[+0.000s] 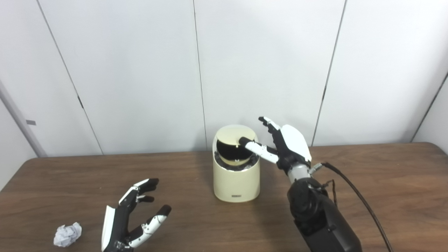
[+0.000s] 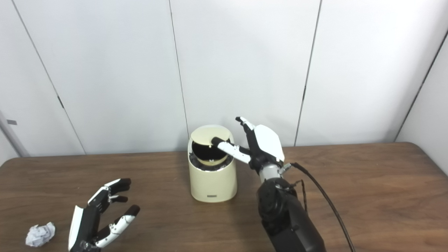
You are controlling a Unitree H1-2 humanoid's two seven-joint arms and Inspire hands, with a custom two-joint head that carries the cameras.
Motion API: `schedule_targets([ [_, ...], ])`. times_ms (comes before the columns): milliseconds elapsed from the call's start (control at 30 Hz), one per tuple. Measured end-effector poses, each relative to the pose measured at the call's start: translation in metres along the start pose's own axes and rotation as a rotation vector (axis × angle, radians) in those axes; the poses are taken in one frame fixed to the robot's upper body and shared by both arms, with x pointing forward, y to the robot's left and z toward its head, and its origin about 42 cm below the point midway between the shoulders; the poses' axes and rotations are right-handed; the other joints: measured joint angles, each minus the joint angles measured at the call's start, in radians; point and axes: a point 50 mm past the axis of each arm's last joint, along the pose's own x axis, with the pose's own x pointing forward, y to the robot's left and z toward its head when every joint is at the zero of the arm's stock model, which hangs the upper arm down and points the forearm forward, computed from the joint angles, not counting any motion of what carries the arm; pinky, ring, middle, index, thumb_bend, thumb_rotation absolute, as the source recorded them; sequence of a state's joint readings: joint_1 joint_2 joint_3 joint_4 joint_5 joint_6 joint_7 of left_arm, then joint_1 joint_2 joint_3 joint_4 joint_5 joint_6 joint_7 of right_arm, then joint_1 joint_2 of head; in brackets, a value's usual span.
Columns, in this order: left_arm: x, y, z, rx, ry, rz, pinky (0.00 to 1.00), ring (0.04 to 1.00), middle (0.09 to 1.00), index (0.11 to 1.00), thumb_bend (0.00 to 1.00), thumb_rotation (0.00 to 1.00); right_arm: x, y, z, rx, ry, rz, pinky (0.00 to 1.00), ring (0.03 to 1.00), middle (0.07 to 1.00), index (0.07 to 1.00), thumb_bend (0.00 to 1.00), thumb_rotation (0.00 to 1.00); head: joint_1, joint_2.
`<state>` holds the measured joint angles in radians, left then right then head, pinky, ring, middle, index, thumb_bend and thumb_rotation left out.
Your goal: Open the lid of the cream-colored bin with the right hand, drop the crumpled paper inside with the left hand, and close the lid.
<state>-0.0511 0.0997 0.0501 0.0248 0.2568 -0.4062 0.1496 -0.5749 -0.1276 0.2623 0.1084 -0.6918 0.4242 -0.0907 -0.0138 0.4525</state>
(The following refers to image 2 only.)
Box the white and black right hand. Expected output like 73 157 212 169
211 117 285 172

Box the white and black left hand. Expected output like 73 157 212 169
68 178 141 252

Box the white paper ball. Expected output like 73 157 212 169
25 222 56 247

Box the round cream bin lid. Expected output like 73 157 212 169
191 127 232 146

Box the cream-colored table bin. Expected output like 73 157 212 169
188 125 238 203

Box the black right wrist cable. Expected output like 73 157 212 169
290 162 356 252

